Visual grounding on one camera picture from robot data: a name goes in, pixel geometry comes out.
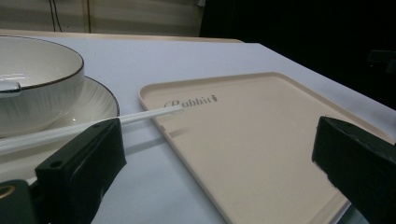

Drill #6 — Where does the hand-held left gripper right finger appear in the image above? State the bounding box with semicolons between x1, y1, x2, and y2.
311;116;396;224

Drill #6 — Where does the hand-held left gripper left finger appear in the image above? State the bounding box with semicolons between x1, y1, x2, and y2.
35;117;128;224

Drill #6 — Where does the white chopstick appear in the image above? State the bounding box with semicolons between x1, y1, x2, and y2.
0;105;185;157

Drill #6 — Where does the beige plastic tray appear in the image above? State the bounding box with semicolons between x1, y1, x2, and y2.
137;71;396;224

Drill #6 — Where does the white ribbed plate dark rim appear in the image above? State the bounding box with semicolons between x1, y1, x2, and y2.
40;76;120;132

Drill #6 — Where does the white ribbed bowl dark rim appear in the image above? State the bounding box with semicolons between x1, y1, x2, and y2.
0;35;85;138

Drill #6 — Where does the white ceramic spoon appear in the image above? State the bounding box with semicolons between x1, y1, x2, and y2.
0;79;22;99

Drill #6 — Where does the pale curtain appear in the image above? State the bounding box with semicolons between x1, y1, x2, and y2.
0;0;206;37

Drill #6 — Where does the thin black cable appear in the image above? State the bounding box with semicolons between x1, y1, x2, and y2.
49;0;63;33

